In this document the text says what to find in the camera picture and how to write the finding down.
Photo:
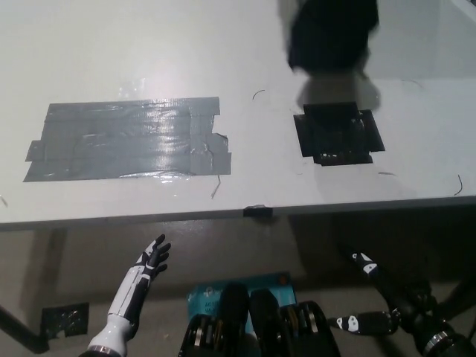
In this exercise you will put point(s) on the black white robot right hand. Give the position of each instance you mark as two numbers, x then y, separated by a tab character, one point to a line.
405	301

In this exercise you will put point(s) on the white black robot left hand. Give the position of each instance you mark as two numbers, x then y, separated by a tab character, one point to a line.
134	286

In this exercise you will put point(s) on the black t-shirt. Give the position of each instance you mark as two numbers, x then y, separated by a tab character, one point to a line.
331	33

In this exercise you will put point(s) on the teal cardboard router box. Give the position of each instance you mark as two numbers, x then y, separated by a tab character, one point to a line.
204	297

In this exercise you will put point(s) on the black floor tape patch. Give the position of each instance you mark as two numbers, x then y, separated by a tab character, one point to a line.
65	320

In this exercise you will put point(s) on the black tape square patch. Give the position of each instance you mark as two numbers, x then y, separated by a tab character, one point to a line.
338	134

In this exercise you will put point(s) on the gray duct tape patch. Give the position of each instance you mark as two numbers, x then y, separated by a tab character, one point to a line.
126	141

